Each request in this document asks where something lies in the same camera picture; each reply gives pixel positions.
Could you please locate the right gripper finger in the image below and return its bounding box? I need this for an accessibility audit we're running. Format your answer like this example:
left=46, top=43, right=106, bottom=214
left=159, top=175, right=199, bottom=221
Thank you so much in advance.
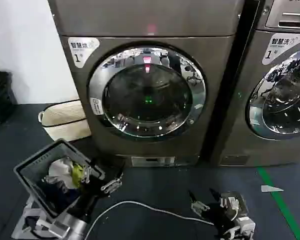
left=188, top=189, right=211, bottom=214
left=209, top=187, right=229, bottom=209

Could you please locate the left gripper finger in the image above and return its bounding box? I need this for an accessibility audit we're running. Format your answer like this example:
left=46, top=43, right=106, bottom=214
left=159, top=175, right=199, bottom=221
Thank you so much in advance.
left=82, top=159, right=94, bottom=185
left=100, top=164, right=125, bottom=194

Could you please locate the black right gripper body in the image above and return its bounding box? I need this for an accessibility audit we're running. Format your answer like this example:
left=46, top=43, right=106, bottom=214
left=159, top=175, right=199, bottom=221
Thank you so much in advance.
left=206, top=202, right=238, bottom=233

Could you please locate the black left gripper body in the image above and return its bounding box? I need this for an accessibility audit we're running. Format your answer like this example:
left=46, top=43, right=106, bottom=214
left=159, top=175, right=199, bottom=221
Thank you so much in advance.
left=73, top=174, right=109, bottom=223

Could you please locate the green cloth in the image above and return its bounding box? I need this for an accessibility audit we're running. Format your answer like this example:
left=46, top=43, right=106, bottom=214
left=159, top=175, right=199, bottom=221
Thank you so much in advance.
left=71, top=162, right=85, bottom=189

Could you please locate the white cloth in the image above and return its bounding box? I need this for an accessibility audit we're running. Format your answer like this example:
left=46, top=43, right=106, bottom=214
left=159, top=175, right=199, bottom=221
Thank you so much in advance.
left=47, top=156, right=75, bottom=189

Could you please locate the dark blue garment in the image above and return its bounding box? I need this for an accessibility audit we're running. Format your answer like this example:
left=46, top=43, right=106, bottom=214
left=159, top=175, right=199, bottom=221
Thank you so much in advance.
left=36, top=178, right=80, bottom=216

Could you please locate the white paper scrap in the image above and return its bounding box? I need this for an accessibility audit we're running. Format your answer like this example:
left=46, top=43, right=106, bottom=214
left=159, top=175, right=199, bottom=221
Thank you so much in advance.
left=260, top=184, right=285, bottom=194

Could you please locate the grey plastic laundry basket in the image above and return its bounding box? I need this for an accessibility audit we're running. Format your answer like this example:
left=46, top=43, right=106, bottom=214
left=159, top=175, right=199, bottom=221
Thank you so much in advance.
left=13, top=138, right=106, bottom=221

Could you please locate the white woven basket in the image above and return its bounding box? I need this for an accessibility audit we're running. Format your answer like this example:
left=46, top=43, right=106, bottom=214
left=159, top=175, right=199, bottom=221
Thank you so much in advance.
left=37, top=98, right=92, bottom=141

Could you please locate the green floor tape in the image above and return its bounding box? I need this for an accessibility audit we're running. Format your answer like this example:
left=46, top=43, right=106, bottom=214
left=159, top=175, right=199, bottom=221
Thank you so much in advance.
left=255, top=166, right=300, bottom=240

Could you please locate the round glass dryer door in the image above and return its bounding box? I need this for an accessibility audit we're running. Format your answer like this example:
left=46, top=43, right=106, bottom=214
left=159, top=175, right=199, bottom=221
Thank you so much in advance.
left=86, top=39, right=207, bottom=139

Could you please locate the black bin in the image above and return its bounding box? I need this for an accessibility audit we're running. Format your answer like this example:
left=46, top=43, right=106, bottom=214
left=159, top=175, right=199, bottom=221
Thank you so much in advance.
left=0, top=70, right=19, bottom=124

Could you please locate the round chrome-rimmed glass door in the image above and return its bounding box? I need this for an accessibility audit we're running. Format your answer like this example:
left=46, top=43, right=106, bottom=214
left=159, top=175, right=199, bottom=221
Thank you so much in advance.
left=246, top=45, right=300, bottom=141

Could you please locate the grey dryer with number sticker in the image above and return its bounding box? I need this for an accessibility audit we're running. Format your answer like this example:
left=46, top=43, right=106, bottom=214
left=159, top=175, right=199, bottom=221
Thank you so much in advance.
left=47, top=0, right=261, bottom=168

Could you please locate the white floor cable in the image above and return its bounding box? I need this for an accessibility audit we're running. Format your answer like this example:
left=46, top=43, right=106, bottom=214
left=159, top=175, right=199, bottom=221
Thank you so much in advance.
left=84, top=200, right=216, bottom=240

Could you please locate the grey dryer with drawer handle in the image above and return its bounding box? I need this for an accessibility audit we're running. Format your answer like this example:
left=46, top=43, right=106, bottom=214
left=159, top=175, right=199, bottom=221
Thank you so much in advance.
left=213, top=0, right=300, bottom=168

